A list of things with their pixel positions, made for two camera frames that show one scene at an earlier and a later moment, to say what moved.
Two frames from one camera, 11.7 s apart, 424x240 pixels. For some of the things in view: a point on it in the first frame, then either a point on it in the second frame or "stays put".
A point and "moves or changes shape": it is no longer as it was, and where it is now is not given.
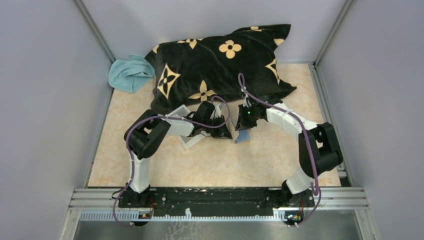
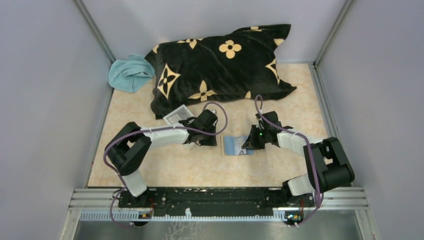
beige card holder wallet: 243,135 moves or changes shape
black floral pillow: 218,68 stays put
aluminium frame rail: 103,205 stays put
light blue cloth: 131,75 stays put
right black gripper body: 247,117 -> 258,137
